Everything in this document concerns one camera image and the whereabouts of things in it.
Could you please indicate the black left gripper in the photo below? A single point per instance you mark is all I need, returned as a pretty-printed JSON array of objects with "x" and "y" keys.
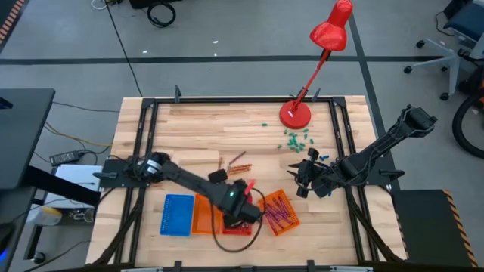
[{"x": 246, "y": 213}]

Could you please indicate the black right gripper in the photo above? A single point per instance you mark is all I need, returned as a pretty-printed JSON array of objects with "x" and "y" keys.
[{"x": 315, "y": 177}]

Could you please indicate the red plastic basket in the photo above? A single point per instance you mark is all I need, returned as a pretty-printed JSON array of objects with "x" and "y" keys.
[{"x": 238, "y": 231}]

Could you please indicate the purple crayon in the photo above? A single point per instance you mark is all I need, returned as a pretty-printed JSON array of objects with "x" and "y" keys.
[
  {"x": 273, "y": 220},
  {"x": 281, "y": 200},
  {"x": 291, "y": 217},
  {"x": 284, "y": 212},
  {"x": 283, "y": 204},
  {"x": 275, "y": 217},
  {"x": 280, "y": 214}
]

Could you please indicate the orange plastic basket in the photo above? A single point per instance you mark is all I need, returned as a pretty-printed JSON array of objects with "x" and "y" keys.
[
  {"x": 202, "y": 223},
  {"x": 293, "y": 226}
]

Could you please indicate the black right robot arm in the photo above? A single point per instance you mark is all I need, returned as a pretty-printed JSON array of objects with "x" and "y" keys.
[{"x": 382, "y": 145}]

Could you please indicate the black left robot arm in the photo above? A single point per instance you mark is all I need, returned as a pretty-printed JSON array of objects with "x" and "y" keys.
[{"x": 189, "y": 179}]

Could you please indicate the red tag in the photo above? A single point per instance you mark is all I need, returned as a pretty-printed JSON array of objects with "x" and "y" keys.
[{"x": 249, "y": 187}]

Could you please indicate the blue plastic basket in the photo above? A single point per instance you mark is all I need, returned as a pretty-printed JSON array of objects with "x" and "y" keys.
[{"x": 175, "y": 217}]

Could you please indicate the black hazard-striped platform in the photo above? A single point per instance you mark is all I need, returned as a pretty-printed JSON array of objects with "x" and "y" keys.
[{"x": 427, "y": 226}]

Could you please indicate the red desk lamp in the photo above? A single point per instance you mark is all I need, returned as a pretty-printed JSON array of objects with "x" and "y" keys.
[{"x": 329, "y": 32}]

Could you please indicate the white box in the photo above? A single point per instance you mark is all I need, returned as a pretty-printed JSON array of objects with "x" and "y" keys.
[{"x": 75, "y": 177}]

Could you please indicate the black power adapter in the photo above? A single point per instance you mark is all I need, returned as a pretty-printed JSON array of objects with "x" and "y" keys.
[{"x": 65, "y": 158}]

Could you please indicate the grey office chair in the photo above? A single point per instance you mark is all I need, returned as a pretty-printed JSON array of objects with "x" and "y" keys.
[{"x": 452, "y": 60}]

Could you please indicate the cream plastic object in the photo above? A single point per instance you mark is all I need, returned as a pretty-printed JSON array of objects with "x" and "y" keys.
[{"x": 45, "y": 216}]

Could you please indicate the black floor box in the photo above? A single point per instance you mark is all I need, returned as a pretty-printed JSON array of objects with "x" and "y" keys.
[{"x": 140, "y": 3}]

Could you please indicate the black desk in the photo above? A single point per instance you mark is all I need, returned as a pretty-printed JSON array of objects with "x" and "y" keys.
[{"x": 22, "y": 136}]

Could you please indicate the black hazard-striped mat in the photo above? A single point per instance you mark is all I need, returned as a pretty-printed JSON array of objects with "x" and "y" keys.
[{"x": 5, "y": 15}]

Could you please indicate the black frame clamp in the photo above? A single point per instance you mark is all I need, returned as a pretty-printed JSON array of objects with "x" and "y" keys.
[
  {"x": 311, "y": 265},
  {"x": 177, "y": 266}
]

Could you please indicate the black aluminium table frame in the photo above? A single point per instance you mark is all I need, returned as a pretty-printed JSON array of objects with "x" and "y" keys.
[{"x": 242, "y": 100}]

